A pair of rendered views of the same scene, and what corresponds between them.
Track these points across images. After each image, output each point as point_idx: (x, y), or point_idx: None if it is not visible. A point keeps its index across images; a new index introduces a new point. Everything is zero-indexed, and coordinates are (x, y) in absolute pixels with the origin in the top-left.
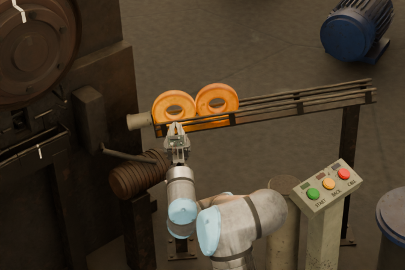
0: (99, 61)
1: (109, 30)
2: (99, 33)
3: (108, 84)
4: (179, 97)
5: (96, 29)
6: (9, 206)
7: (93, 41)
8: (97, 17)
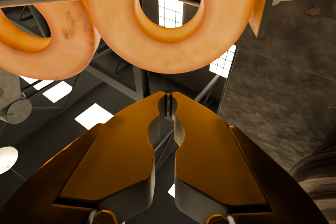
0: (303, 66)
1: (256, 65)
2: (273, 73)
3: (321, 7)
4: (150, 66)
5: (274, 81)
6: None
7: (289, 69)
8: (263, 92)
